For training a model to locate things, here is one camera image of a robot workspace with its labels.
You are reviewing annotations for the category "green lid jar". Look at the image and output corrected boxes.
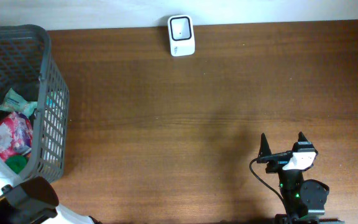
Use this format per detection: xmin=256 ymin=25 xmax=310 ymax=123
xmin=5 ymin=155 xmax=28 ymax=174

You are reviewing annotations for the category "red purple tissue pack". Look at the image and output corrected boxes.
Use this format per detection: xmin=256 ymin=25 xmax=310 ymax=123
xmin=0 ymin=112 xmax=33 ymax=162

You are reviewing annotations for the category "mint green wipes pack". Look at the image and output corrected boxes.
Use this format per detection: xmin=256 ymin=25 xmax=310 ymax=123
xmin=0 ymin=88 xmax=37 ymax=117

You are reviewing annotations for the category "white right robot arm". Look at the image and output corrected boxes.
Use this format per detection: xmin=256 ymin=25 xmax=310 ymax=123
xmin=249 ymin=132 xmax=343 ymax=224

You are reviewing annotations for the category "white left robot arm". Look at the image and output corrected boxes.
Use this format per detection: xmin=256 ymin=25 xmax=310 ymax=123
xmin=0 ymin=158 xmax=99 ymax=224

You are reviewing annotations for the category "white barcode scanner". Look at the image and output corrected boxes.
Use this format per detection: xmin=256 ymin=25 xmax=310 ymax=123
xmin=167 ymin=15 xmax=196 ymax=57

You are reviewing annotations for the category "grey plastic basket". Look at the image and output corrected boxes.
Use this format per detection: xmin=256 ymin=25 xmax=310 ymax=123
xmin=0 ymin=25 xmax=70 ymax=182

